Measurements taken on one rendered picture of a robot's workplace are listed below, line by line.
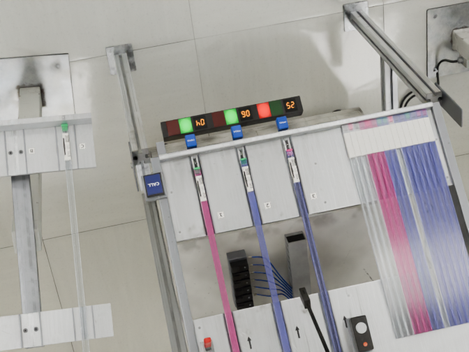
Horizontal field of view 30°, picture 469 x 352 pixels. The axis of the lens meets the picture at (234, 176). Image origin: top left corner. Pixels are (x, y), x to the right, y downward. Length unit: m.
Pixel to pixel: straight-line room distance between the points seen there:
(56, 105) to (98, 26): 0.28
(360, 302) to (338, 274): 0.45
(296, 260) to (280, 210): 0.33
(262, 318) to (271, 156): 0.38
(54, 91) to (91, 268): 0.67
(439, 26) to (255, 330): 1.33
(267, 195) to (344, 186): 0.18
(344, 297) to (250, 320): 0.22
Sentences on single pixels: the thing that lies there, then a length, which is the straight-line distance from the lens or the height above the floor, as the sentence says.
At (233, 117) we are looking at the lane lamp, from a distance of 2.08.
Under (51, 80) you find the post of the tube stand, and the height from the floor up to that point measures 0.01.
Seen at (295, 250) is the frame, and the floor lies 0.66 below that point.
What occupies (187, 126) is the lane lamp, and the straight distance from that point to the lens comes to 2.07.
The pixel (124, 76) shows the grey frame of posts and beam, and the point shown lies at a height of 0.16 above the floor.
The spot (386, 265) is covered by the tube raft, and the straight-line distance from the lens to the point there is 2.02.
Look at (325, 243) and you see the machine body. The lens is 2.38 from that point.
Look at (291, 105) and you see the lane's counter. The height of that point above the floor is 0.66.
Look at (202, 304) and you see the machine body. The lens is 2.41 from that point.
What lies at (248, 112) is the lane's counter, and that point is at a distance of 2.09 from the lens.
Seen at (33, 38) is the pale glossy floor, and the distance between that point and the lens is 2.67.
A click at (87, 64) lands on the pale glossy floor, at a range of 2.70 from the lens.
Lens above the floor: 2.50
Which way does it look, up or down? 59 degrees down
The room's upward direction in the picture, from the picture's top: 159 degrees clockwise
